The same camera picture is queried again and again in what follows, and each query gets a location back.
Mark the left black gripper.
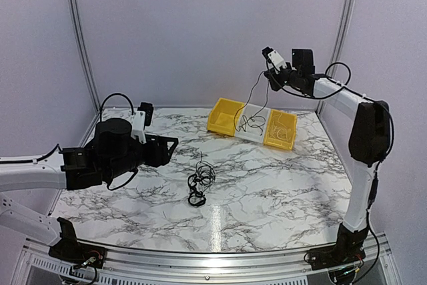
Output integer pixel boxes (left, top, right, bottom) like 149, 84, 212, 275
105, 134, 179, 181

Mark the white thin cable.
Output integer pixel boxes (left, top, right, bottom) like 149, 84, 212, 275
268, 116, 293, 142

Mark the black cable bundle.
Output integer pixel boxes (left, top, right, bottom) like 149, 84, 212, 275
186, 151, 216, 208

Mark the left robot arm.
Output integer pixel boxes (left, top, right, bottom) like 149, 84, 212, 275
1, 118, 179, 262

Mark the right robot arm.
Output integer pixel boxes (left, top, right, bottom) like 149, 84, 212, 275
262, 47, 394, 264

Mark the left yellow bin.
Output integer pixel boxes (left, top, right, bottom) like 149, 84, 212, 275
207, 97, 244, 136

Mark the yellow bin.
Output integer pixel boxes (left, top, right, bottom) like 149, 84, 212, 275
263, 109, 298, 151
207, 97, 244, 136

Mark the white translucent bin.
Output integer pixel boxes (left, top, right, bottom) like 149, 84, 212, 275
235, 103, 271, 144

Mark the right yellow bin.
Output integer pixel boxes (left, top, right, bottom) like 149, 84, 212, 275
263, 109, 298, 151

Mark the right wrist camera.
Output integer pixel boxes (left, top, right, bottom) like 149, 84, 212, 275
262, 47, 292, 73

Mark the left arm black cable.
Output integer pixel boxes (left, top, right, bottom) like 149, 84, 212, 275
99, 93, 139, 192

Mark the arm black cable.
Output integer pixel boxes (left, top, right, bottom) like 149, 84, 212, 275
99, 93, 139, 192
280, 61, 396, 172

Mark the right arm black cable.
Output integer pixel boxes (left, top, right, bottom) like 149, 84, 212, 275
280, 61, 396, 172

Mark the right aluminium corner post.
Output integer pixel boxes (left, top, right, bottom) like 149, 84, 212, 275
315, 0, 360, 114

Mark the aluminium corner post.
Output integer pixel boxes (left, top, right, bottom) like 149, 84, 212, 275
315, 0, 360, 114
68, 0, 101, 113

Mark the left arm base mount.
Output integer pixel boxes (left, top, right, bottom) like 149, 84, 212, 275
49, 218, 106, 268

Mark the left aluminium corner post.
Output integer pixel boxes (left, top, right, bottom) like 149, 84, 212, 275
68, 0, 101, 113

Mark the aluminium front rail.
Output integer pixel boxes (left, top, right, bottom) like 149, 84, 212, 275
16, 228, 393, 285

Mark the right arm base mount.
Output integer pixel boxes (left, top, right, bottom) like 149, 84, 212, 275
304, 224, 369, 270

